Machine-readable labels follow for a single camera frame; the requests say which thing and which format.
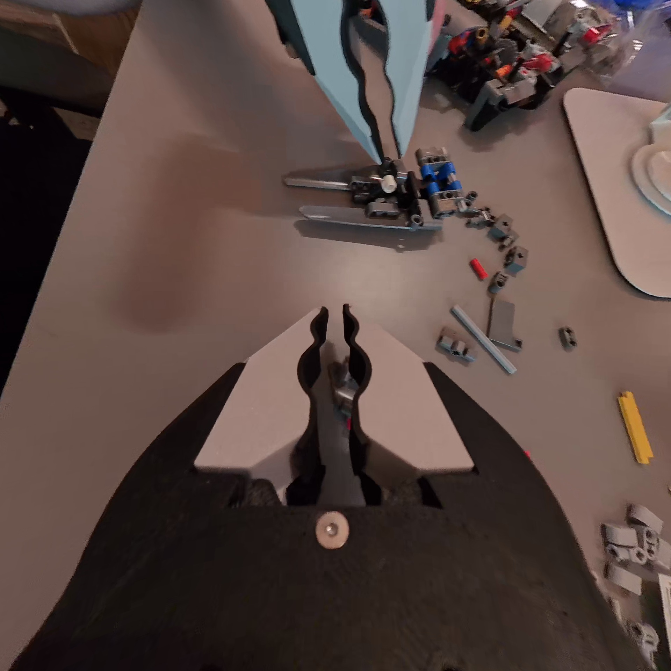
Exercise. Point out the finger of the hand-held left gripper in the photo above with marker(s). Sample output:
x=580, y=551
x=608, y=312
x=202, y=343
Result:
x=325, y=42
x=411, y=52

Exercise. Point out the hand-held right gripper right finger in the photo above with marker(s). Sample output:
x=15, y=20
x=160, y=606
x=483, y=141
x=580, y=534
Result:
x=414, y=414

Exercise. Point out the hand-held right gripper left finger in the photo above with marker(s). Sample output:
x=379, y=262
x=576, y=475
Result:
x=251, y=414

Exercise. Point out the dark grey lego lever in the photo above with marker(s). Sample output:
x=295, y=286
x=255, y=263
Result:
x=340, y=388

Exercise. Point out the blue grey lego assembly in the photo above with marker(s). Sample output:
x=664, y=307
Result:
x=440, y=175

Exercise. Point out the dark grey lego blade panel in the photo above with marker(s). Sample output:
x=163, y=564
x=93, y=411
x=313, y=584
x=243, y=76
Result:
x=325, y=178

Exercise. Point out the grey double lego connector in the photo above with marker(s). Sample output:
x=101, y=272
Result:
x=456, y=346

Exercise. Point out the light grey lego axle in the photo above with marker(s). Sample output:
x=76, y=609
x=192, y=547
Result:
x=482, y=338

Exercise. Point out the black multicolour lego model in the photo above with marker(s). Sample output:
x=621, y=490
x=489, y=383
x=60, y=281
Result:
x=503, y=99

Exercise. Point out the dark grey flat lego tile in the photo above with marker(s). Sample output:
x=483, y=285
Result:
x=503, y=320

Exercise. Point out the small dark grey lego connector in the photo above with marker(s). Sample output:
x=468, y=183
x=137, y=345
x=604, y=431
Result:
x=498, y=283

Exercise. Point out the grey lego pin connector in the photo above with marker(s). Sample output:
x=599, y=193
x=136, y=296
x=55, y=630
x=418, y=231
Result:
x=468, y=202
x=483, y=216

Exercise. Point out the grey lego cube brick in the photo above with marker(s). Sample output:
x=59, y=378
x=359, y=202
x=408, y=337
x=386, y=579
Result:
x=503, y=229
x=518, y=259

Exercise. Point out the yellow lego axle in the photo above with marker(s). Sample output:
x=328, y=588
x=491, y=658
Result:
x=635, y=427

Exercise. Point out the curved light grey lego piece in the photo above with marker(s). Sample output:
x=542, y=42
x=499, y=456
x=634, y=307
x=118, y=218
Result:
x=645, y=516

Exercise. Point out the flat light grey lego piece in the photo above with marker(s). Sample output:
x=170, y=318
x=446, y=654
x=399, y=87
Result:
x=624, y=576

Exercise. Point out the person's left hand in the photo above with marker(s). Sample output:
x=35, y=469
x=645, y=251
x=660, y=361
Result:
x=439, y=26

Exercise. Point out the clear plastic parts bag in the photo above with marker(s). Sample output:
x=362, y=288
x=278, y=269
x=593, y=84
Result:
x=603, y=47

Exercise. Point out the wooden cabinet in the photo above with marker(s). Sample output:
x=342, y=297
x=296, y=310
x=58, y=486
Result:
x=78, y=26

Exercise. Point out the dark grey chair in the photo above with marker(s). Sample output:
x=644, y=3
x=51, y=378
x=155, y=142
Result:
x=52, y=68

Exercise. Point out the white rounded base plate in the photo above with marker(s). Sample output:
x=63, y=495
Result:
x=597, y=183

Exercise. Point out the pale stand bracket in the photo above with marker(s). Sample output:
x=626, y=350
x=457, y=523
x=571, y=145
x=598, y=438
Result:
x=655, y=167

